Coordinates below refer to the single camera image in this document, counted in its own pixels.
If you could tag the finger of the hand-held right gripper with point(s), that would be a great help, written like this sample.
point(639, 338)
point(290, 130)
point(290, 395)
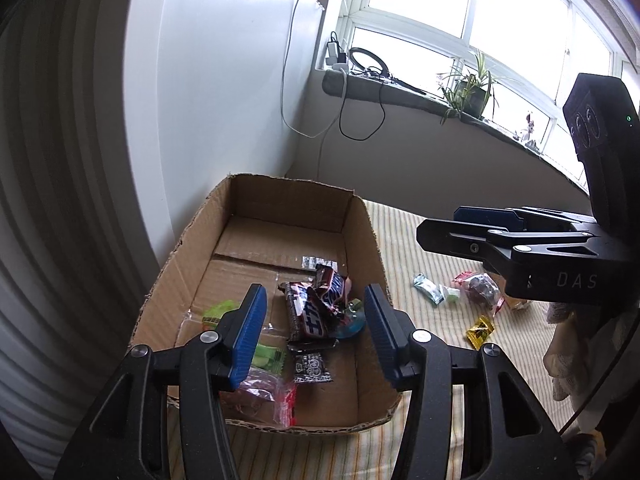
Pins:
point(450, 237)
point(487, 217)

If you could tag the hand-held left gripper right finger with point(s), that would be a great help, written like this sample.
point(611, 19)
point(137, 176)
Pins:
point(382, 340)

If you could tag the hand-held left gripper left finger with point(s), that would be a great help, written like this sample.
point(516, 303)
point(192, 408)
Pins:
point(247, 340)

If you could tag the round blue candy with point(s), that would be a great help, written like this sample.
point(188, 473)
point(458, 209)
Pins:
point(350, 329)

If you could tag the bright green snack packet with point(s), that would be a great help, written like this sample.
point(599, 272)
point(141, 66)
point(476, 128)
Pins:
point(218, 312)

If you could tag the clear red-edged snack bag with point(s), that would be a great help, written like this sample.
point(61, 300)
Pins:
point(265, 391)

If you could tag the brown chocolate bar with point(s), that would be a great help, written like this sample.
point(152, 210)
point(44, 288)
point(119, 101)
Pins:
point(327, 282)
point(302, 317)

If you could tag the black and white snack packet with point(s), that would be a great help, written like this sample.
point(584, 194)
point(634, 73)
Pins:
point(312, 367)

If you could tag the small silver packet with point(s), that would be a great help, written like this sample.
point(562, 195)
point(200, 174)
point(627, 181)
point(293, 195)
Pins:
point(312, 261)

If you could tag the cardboard box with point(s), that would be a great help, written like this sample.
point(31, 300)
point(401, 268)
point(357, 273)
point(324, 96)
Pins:
point(280, 220)

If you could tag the person's right forearm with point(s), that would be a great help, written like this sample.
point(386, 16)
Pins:
point(565, 360)

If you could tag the clear bag of dark snacks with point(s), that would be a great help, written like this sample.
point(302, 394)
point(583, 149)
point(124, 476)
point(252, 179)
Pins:
point(480, 287)

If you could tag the striped yellow table cloth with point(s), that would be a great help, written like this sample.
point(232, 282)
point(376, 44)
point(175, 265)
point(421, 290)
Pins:
point(425, 320)

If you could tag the teal snack packet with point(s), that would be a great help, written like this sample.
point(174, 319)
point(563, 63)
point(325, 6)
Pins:
point(425, 287)

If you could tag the pale green small packet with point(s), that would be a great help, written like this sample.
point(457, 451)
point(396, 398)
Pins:
point(450, 294)

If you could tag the yellow snack packet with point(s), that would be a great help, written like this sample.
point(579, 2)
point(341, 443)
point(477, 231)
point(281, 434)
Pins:
point(479, 332)

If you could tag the small figurine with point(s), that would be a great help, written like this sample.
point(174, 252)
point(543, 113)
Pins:
point(529, 127)

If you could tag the potted spider plant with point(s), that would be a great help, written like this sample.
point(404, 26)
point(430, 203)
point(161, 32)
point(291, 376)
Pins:
point(472, 97)

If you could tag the grey windowsill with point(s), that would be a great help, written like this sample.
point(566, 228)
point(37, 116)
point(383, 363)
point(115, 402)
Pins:
point(400, 97)

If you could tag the white window frame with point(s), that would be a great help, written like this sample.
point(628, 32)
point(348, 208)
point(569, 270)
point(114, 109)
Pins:
point(400, 22)

